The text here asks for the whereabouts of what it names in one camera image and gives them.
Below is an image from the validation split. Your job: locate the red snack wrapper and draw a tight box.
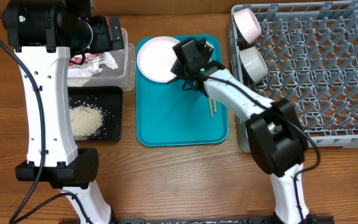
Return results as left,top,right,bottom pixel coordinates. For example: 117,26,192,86
69,53,103,66

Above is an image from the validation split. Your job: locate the grey bowl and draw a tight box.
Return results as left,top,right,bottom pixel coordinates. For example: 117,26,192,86
239,47,268,83

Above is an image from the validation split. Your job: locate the small white bowl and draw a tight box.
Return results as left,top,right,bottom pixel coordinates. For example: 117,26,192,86
234,8,262,44

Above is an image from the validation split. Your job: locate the white rice pile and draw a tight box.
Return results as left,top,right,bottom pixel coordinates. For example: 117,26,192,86
69,100,115,141

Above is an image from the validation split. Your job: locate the white paper cup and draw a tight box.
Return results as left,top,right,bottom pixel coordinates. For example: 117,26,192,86
268,123,275,133

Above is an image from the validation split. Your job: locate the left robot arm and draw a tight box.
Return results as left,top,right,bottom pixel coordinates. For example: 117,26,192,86
2,1,124,223

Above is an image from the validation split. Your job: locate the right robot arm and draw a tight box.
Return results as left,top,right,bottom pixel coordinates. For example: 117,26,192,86
171,38,309,223

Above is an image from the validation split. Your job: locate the grey dishwasher rack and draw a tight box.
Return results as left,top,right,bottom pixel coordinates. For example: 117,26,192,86
226,1,358,148

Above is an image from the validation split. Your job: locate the wooden chopstick left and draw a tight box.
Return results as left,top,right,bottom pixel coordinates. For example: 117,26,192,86
208,97,214,118

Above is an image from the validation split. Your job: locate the clear plastic bin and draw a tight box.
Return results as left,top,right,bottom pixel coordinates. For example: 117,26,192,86
81,29,135,91

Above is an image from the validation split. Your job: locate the large white plate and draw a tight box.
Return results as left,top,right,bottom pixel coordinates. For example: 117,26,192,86
137,36,180,83

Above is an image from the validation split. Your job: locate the teal serving tray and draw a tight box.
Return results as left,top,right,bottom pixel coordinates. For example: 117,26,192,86
135,34,231,147

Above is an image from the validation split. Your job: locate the black plastic tray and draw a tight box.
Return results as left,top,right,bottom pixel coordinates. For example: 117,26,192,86
68,86,123,141

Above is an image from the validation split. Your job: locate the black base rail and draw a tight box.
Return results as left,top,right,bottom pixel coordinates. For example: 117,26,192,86
117,215,335,224

